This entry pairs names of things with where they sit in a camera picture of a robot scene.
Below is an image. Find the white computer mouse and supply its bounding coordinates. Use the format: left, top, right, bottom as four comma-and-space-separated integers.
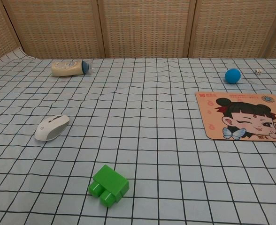
34, 114, 70, 142

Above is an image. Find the cartoon girl mouse pad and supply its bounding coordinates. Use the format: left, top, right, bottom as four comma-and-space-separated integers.
195, 91, 276, 143

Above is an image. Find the blue checked tablecloth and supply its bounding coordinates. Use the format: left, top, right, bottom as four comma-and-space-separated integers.
0, 46, 276, 225

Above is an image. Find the green toy building block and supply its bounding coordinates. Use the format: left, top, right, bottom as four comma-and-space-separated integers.
88, 164, 130, 208

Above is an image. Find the cream bottle with blue cap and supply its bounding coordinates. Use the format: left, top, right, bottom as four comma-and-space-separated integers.
51, 59, 95, 77

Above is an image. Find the blue ball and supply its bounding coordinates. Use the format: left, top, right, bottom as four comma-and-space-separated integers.
224, 68, 241, 84

